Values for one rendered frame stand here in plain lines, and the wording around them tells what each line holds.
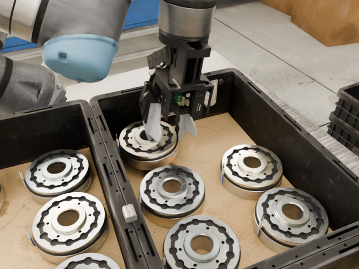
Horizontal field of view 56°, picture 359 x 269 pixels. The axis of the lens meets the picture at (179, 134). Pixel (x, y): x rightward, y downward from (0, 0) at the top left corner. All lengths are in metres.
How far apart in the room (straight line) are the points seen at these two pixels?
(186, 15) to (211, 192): 0.28
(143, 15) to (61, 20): 2.13
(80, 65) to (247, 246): 0.33
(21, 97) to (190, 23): 0.43
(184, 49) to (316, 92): 2.12
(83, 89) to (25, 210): 0.58
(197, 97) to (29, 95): 0.40
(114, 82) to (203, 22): 0.69
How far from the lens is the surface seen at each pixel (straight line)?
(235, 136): 0.68
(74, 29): 0.39
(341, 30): 3.23
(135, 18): 2.50
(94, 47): 0.38
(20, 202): 0.61
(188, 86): 0.48
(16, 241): 0.56
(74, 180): 0.57
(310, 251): 0.41
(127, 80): 1.11
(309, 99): 2.43
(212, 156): 0.63
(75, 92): 1.09
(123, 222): 0.41
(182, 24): 0.45
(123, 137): 0.60
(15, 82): 0.77
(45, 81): 0.78
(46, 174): 0.58
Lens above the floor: 1.26
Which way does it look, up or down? 40 degrees down
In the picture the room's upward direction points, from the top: straight up
